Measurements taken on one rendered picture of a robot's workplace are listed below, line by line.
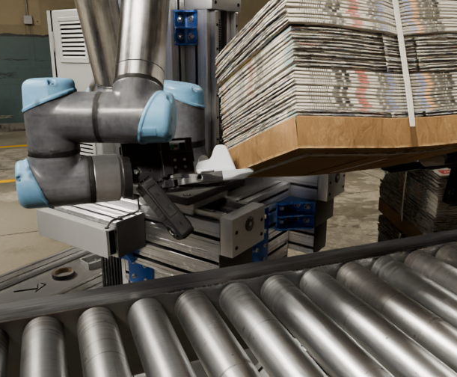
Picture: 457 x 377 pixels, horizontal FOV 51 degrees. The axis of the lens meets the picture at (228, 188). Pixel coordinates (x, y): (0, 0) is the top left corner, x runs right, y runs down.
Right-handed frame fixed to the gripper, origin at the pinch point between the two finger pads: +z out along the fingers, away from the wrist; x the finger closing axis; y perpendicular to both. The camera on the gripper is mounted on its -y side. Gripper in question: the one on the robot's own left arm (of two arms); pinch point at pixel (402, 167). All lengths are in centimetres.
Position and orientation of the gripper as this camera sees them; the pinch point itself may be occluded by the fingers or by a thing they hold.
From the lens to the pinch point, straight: 102.7
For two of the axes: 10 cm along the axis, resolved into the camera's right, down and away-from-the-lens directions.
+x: 3.4, -1.0, -9.3
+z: -9.3, 1.0, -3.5
